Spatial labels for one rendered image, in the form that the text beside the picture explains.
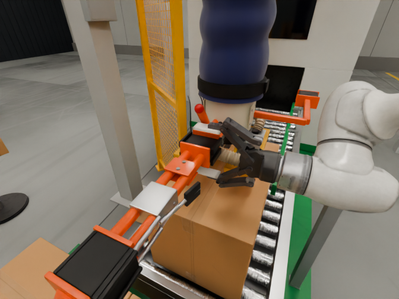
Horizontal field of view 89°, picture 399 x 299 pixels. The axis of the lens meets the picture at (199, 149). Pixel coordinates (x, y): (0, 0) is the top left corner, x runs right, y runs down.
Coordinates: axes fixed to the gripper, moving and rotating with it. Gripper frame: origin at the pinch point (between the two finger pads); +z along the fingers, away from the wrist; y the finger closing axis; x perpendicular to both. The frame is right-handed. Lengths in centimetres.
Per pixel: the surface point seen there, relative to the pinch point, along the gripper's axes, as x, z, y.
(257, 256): 18, -22, 64
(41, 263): -26, 67, 64
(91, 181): 62, 156, 119
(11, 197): 11, 204, 116
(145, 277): -13, 18, 59
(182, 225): -4.7, 4.0, 28.4
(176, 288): -12, 5, 58
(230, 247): -5.0, -12.7, 29.0
